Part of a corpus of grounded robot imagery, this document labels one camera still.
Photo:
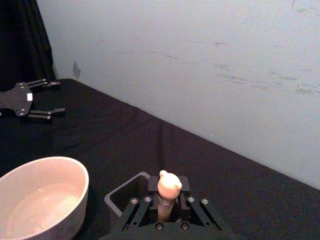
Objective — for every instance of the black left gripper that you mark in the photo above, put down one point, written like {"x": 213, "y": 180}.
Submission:
{"x": 15, "y": 100}

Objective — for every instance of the white ceramic bowl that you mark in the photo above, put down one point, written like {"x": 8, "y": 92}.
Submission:
{"x": 45, "y": 200}

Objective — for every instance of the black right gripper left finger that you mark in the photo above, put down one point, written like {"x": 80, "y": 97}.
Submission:
{"x": 140, "y": 212}

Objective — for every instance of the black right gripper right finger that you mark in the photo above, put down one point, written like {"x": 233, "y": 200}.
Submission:
{"x": 200, "y": 212}

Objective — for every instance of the black table cloth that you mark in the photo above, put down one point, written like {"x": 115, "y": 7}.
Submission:
{"x": 140, "y": 140}

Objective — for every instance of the black curtain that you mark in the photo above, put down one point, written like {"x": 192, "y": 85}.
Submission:
{"x": 22, "y": 37}

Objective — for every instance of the dark grey square container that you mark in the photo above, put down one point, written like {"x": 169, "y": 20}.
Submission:
{"x": 120, "y": 197}

